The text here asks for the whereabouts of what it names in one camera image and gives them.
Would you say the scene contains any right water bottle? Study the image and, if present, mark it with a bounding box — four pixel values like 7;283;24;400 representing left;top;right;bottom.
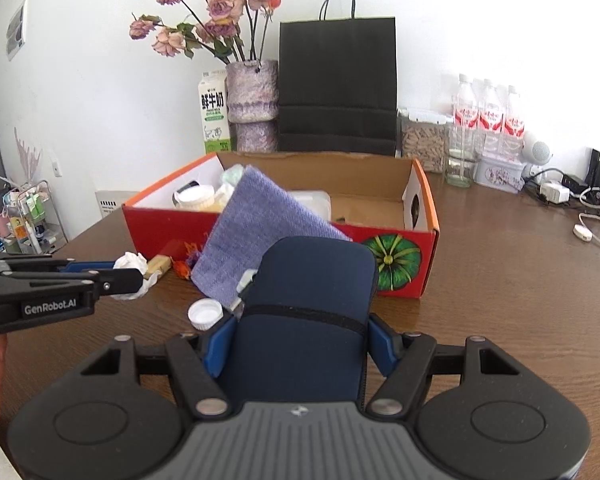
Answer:
502;86;526;158

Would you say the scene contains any purple ceramic vase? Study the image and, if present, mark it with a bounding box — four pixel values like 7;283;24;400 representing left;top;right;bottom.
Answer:
226;60;279;153

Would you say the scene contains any translucent cotton swab box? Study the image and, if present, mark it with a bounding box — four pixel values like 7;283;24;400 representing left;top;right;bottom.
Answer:
289;190;332;222

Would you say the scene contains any empty glass cup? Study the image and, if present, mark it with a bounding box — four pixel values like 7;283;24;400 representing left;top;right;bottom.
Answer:
443;125;480;188

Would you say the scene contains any navy zip case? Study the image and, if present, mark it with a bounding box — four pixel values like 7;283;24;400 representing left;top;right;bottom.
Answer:
219;236;377;406

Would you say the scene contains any white charging puck cable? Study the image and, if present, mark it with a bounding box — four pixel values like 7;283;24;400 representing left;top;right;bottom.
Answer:
571;212;600;261

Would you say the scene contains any black paper bag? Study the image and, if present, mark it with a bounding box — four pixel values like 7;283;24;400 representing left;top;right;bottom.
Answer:
277;0;398;156

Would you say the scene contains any white tin box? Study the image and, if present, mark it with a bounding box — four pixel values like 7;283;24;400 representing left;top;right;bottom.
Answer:
475;154;524;194

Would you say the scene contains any white bottle cap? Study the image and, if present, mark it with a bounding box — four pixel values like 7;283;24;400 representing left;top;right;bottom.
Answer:
187;298;224;332

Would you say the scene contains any clear jar of seeds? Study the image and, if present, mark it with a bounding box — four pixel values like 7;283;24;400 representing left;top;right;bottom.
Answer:
399;108;452;174

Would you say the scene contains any black charger cable bundle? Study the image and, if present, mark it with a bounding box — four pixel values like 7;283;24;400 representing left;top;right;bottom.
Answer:
522;166;600;210

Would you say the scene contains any white milk carton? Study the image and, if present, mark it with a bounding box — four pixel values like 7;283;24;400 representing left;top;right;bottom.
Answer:
198;70;232;154

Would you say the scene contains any yellow plush toy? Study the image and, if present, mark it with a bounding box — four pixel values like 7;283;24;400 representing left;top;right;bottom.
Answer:
198;196;230;214

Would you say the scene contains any white round speaker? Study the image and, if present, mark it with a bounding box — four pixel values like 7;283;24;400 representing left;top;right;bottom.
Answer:
521;139;553;179

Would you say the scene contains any small gold wrapped candy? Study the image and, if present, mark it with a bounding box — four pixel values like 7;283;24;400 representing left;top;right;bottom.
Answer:
144;255;172;278

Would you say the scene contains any water bottle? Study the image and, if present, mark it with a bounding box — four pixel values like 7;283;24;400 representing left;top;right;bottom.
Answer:
502;86;526;158
453;74;479;131
478;79;504;154

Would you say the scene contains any dried rose bouquet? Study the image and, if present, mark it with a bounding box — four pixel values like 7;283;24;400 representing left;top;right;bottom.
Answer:
129;0;282;65

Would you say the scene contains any white power adapter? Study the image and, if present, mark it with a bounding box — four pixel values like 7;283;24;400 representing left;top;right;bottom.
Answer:
539;181;571;205

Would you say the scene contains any clear green pack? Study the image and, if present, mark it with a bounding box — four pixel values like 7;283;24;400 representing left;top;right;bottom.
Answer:
221;164;245;188

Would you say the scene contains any wire storage rack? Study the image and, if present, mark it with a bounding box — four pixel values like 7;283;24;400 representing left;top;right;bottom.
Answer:
0;176;68;255

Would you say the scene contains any black upright device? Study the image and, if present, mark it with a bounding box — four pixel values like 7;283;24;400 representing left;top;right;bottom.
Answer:
585;148;600;188

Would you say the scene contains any middle water bottle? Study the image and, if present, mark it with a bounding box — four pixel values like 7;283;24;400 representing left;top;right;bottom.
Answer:
478;79;504;154

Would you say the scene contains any left water bottle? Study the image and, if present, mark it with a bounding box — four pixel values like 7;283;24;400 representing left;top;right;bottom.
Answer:
453;74;479;131

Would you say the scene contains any red cardboard box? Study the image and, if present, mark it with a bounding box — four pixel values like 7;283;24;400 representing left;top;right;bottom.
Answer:
122;152;440;302

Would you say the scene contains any purple cloth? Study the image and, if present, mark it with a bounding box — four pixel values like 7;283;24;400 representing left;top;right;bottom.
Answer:
190;166;347;307

